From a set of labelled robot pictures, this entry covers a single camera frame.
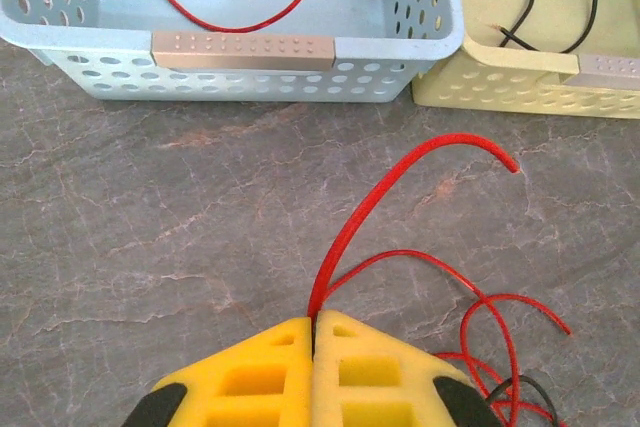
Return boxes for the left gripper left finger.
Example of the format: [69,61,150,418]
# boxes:
[122,316,316,427]

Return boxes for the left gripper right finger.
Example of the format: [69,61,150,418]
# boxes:
[312,310,501,427]

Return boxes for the red black cables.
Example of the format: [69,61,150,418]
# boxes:
[324,248,572,427]

